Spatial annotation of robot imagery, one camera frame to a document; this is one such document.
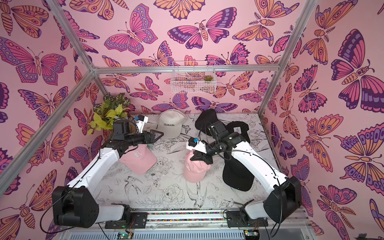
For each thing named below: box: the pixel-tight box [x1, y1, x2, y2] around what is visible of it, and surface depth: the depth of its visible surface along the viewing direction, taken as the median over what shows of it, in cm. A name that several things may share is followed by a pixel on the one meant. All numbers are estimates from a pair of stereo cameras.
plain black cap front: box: [222, 156, 255, 192], surface depth 88 cm
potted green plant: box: [87, 93, 136, 135], surface depth 91 cm
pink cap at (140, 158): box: [118, 144, 157, 175], surface depth 92 cm
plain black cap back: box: [195, 109, 220, 136], surface depth 116 cm
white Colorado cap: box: [157, 109, 187, 139], surface depth 108 cm
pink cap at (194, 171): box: [183, 149, 212, 184], surface depth 75 cm
